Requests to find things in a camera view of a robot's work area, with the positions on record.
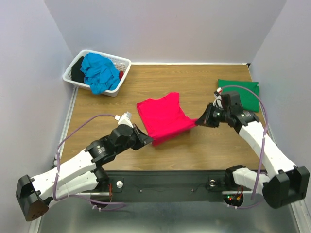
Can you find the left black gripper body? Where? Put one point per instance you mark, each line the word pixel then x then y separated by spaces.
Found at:
pixel 130 143

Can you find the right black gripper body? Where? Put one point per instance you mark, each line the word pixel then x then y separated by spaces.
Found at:
pixel 210 114

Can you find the pink red t shirt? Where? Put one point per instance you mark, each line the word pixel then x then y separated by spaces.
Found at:
pixel 163 118

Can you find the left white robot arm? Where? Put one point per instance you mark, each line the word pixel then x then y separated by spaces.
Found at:
pixel 83 172

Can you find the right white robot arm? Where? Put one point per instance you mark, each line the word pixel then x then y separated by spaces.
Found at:
pixel 278 179

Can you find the folded green t shirt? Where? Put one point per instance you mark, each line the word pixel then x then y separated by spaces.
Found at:
pixel 249 101

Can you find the red garment in basket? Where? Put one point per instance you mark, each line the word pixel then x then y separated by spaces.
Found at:
pixel 121 74

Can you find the blue t shirt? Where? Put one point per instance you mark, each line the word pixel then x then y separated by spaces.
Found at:
pixel 100 73

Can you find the white plastic laundry basket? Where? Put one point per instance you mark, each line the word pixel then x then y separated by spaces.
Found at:
pixel 121 64

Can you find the black garment in basket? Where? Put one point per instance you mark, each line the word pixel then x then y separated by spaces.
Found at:
pixel 76 74

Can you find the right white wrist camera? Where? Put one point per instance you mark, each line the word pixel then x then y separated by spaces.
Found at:
pixel 218 99

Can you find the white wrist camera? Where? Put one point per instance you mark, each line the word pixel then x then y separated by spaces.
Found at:
pixel 124 119
pixel 218 99

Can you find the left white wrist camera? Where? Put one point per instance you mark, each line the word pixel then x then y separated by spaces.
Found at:
pixel 124 119

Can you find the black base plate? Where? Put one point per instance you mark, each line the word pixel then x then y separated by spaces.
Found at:
pixel 169 186

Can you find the aluminium frame rail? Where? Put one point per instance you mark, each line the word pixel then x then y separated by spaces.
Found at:
pixel 57 123

